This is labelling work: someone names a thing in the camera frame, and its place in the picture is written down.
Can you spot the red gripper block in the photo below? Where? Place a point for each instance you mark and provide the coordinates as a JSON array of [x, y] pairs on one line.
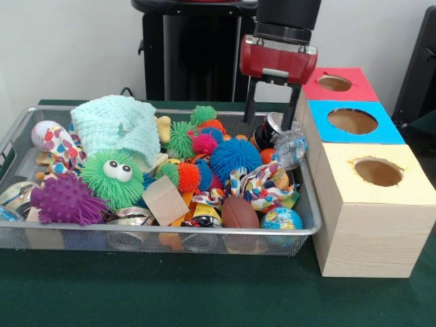
[[276, 61]]

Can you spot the clear plastic bottle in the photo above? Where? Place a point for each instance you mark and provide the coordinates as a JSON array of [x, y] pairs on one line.
[[289, 150]]

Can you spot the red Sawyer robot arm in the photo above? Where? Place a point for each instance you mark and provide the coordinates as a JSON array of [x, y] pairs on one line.
[[289, 13]]

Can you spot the wooden box with three holes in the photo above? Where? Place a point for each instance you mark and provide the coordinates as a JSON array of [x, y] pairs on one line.
[[368, 238]]

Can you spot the shallow clear mesh bin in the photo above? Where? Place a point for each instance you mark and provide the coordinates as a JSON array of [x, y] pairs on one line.
[[102, 242]]

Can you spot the black and red soda can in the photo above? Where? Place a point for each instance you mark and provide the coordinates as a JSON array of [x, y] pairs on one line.
[[267, 133]]

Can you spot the blue spiky rubber ball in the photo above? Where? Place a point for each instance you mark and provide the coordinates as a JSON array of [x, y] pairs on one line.
[[235, 158]]

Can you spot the colourful spotted cloth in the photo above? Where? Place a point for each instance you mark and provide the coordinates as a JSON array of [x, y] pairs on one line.
[[262, 187]]

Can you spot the small brown football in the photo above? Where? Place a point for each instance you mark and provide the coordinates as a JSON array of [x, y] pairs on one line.
[[240, 213]]

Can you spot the small globe ball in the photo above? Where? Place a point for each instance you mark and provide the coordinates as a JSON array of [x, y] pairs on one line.
[[281, 218]]

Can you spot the plain wooden block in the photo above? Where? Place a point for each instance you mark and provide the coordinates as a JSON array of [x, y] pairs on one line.
[[165, 201]]

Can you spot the black upright panel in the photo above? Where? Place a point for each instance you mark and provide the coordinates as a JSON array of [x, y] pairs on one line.
[[419, 68]]

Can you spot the mint green knitted cloth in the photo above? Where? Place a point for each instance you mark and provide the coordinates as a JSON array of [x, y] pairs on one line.
[[109, 126]]

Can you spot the green spiky toy with eyes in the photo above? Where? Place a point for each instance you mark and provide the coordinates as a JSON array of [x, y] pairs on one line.
[[109, 190]]

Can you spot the purple spiky rubber toy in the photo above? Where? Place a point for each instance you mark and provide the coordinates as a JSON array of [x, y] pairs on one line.
[[64, 204]]

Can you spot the white baseball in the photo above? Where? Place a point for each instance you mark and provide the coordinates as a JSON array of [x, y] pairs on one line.
[[41, 134]]

